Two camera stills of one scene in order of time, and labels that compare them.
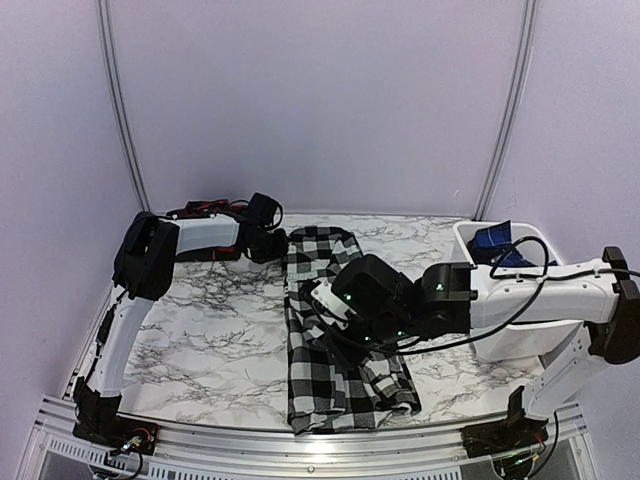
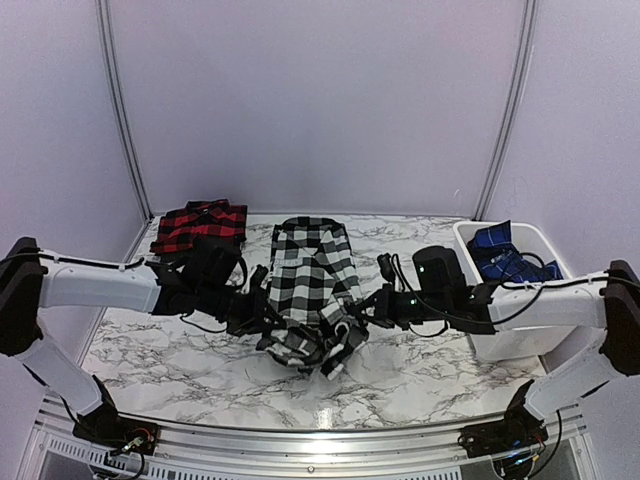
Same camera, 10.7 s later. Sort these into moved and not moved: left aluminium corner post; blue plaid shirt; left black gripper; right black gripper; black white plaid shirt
Moved: left black gripper; black white plaid shirt; right black gripper
Not moved: left aluminium corner post; blue plaid shirt
